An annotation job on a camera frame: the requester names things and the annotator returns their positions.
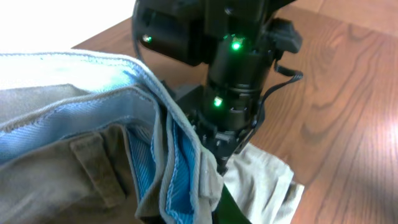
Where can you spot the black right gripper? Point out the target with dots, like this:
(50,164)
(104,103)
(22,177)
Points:
(223,144)

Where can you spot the khaki shorts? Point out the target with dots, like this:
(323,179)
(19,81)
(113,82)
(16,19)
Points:
(88,137)

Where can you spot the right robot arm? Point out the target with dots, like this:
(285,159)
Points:
(240,41)

